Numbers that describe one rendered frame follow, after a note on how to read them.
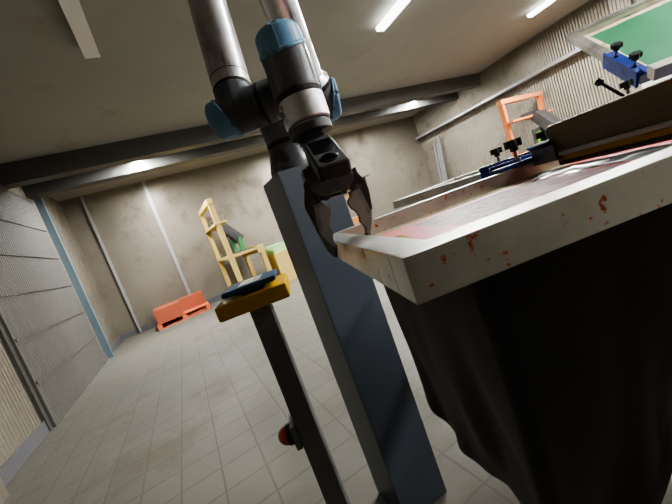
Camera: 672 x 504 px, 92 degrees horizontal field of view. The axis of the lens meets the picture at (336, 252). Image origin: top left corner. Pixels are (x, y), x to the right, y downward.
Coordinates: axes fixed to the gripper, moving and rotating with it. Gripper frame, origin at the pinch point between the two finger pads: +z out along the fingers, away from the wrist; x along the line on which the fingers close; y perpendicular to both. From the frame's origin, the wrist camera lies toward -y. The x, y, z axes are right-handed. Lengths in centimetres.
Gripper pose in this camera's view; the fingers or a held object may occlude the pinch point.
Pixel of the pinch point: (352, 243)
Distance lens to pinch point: 53.0
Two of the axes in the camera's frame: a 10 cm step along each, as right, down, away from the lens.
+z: 3.4, 9.4, 1.1
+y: -1.4, -0.7, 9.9
